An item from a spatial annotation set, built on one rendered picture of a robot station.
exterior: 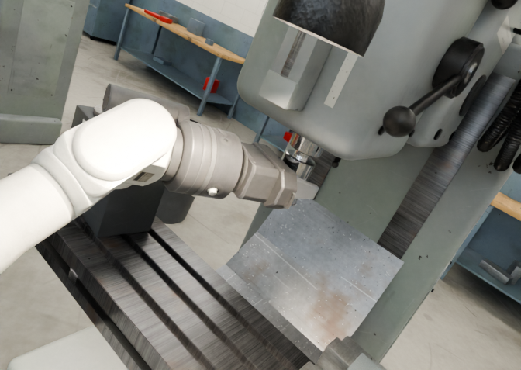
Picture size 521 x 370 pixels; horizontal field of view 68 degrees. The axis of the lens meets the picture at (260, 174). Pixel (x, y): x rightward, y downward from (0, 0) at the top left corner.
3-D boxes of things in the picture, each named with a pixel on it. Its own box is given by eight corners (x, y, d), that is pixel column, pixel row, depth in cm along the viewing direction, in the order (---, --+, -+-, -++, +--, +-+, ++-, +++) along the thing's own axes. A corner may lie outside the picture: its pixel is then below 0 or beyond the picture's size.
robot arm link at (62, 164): (191, 136, 41) (82, 206, 33) (159, 164, 48) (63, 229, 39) (153, 86, 41) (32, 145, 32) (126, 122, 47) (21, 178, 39)
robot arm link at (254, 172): (310, 168, 48) (226, 149, 41) (277, 231, 51) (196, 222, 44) (267, 129, 58) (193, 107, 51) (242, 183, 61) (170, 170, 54)
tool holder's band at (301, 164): (311, 163, 58) (313, 157, 57) (315, 174, 53) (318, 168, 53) (282, 151, 57) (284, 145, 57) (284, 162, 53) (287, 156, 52)
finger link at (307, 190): (308, 199, 56) (275, 194, 53) (319, 181, 55) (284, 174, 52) (314, 205, 55) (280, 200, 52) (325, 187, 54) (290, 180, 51)
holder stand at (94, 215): (95, 238, 75) (123, 147, 68) (56, 179, 88) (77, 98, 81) (150, 231, 84) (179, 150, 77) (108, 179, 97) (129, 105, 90)
